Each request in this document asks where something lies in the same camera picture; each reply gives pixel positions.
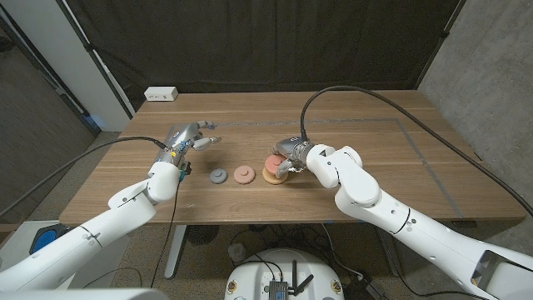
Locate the white power outlet box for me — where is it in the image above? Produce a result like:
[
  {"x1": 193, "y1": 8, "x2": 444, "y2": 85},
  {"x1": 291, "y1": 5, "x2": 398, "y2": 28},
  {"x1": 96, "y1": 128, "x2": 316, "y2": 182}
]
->
[{"x1": 143, "y1": 86, "x2": 179, "y2": 103}]

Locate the coral red hanoi disc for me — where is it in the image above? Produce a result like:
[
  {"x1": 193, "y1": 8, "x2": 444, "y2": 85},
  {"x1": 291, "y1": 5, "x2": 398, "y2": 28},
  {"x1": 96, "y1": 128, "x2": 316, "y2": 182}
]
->
[{"x1": 264, "y1": 154, "x2": 288, "y2": 176}]

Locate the blue foot pad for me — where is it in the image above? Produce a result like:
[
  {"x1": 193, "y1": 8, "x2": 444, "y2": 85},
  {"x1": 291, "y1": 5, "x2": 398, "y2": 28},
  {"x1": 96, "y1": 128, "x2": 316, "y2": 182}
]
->
[{"x1": 29, "y1": 227, "x2": 57, "y2": 253}]

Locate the light grey table leg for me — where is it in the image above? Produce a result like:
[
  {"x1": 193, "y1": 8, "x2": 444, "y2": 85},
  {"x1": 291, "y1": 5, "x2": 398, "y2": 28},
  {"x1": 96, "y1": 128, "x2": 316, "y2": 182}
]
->
[{"x1": 164, "y1": 224, "x2": 188, "y2": 279}]

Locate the grey hanoi disc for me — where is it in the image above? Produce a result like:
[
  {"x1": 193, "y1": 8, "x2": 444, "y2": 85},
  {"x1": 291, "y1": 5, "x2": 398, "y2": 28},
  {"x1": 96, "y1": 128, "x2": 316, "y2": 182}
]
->
[{"x1": 209, "y1": 167, "x2": 228, "y2": 185}]

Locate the black floor power strip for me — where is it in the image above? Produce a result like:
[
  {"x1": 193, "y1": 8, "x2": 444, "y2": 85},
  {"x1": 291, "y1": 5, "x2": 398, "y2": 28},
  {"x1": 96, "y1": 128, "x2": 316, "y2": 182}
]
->
[{"x1": 341, "y1": 277, "x2": 386, "y2": 300}]

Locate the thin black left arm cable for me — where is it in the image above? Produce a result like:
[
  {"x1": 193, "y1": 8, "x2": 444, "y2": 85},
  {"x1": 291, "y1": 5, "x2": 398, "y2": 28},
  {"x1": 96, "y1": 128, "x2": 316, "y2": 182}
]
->
[{"x1": 148, "y1": 179, "x2": 180, "y2": 289}]

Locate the large orange hanoi disc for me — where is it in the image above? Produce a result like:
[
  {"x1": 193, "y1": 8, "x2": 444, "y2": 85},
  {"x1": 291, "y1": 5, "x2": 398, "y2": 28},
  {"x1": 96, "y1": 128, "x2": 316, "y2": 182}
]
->
[{"x1": 262, "y1": 166, "x2": 289, "y2": 186}]

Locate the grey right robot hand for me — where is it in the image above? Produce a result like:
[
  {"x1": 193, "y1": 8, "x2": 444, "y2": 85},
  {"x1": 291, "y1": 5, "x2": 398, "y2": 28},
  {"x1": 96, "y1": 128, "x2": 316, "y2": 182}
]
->
[{"x1": 272, "y1": 136, "x2": 317, "y2": 179}]

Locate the grey floor cylinder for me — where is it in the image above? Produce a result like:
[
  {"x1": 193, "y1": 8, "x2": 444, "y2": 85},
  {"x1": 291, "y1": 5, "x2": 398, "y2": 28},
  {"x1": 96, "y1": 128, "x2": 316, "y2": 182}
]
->
[{"x1": 227, "y1": 242, "x2": 247, "y2": 263}]

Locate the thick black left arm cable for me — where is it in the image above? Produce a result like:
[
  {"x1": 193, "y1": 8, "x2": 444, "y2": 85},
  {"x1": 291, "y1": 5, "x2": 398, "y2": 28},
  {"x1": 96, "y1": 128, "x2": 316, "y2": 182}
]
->
[{"x1": 0, "y1": 136, "x2": 170, "y2": 220}]

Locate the black backdrop curtain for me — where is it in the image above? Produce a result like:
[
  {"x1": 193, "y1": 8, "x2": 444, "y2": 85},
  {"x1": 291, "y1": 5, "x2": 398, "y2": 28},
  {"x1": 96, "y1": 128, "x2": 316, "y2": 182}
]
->
[{"x1": 66, "y1": 0, "x2": 466, "y2": 112}]

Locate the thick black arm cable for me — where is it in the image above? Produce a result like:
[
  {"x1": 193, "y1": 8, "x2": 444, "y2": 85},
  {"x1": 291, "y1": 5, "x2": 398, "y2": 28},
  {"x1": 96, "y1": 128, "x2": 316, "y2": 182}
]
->
[
  {"x1": 299, "y1": 85, "x2": 533, "y2": 218},
  {"x1": 0, "y1": 136, "x2": 170, "y2": 220}
]

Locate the white pedal board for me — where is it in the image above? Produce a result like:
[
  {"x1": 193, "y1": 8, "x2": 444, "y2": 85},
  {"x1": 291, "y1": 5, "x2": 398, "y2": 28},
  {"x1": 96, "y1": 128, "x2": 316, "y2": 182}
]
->
[{"x1": 0, "y1": 220, "x2": 131, "y2": 291}]

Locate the dark table leg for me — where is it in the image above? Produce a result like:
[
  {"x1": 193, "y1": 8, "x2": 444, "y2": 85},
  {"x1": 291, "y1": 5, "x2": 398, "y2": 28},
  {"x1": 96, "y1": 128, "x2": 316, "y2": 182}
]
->
[{"x1": 379, "y1": 239, "x2": 403, "y2": 277}]

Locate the black antenna radio module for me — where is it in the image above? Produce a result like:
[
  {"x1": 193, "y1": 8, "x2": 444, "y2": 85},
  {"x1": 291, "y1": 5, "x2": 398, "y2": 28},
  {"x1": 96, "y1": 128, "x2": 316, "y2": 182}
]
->
[{"x1": 268, "y1": 260, "x2": 314, "y2": 300}]

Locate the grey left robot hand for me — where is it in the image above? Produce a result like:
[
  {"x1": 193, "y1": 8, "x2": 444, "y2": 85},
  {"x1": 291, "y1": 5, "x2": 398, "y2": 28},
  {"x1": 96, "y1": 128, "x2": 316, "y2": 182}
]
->
[{"x1": 157, "y1": 120, "x2": 222, "y2": 168}]

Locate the white robot torso base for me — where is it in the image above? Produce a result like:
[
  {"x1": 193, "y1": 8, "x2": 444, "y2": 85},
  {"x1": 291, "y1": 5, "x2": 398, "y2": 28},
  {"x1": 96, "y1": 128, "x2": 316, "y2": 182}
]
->
[{"x1": 224, "y1": 248, "x2": 346, "y2": 300}]

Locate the black backdrop stand pole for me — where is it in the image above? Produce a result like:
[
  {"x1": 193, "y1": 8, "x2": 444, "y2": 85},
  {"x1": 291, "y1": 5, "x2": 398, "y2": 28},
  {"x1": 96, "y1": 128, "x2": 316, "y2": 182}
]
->
[
  {"x1": 415, "y1": 0, "x2": 467, "y2": 89},
  {"x1": 56, "y1": 0, "x2": 136, "y2": 118}
]

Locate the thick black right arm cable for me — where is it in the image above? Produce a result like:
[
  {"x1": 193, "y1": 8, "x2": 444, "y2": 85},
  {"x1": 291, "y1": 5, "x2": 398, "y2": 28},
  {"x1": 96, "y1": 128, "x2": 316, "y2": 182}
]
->
[{"x1": 299, "y1": 85, "x2": 533, "y2": 218}]

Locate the dusty pink hanoi disc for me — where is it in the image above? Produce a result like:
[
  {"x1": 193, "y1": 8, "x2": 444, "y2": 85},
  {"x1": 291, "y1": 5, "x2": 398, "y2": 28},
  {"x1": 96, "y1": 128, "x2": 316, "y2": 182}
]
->
[{"x1": 233, "y1": 164, "x2": 257, "y2": 185}]

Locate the black floor fan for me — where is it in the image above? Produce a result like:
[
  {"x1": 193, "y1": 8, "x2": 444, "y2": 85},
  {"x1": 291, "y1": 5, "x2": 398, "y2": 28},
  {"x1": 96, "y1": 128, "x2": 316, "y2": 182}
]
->
[{"x1": 186, "y1": 224, "x2": 220, "y2": 246}]

